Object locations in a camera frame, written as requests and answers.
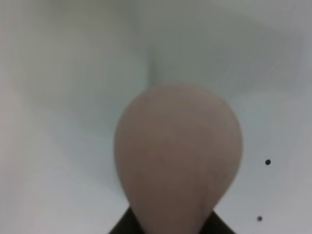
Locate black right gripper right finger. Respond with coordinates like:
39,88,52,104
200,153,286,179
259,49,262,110
199,211,235,234

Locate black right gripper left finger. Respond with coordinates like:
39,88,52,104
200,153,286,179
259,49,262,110
109,208,144,234

